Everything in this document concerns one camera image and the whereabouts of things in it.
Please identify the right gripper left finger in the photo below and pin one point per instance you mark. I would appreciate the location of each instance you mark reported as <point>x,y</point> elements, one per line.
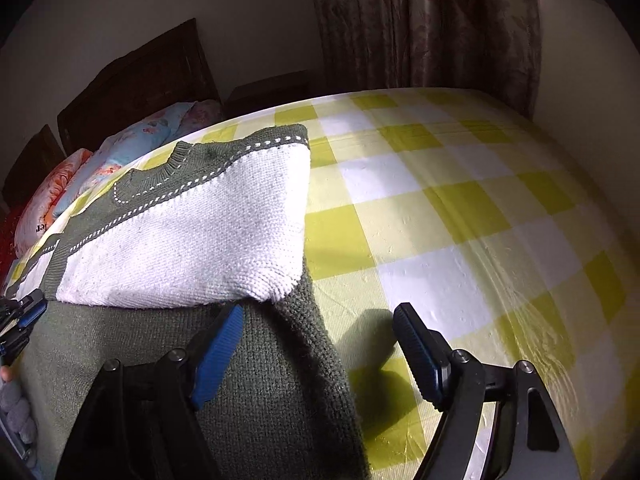
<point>139,422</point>

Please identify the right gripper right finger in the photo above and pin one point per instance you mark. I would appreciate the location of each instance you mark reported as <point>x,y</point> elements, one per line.
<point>527,438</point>

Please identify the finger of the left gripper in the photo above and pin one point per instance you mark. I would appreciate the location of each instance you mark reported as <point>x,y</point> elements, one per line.
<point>24,312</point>
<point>12,344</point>

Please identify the green white knit sweater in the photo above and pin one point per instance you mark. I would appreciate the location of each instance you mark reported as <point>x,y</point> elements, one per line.
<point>147,265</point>

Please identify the pink floral pillow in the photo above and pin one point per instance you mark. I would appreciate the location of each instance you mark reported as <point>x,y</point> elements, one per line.
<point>37,216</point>

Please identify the yellow checkered bed sheet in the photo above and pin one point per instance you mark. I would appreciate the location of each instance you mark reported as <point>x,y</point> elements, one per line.
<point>446,200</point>

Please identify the blue floral pillow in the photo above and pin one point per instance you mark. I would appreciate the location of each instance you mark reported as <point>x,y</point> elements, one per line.
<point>121,148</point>

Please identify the dark wooden headboard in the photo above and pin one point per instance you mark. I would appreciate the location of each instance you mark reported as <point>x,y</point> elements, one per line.
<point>170,68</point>

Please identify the dark wooden nightstand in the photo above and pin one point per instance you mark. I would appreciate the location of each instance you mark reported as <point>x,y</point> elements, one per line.
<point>273,91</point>

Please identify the floral pink curtain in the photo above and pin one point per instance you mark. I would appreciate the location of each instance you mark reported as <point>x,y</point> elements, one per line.
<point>492,46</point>

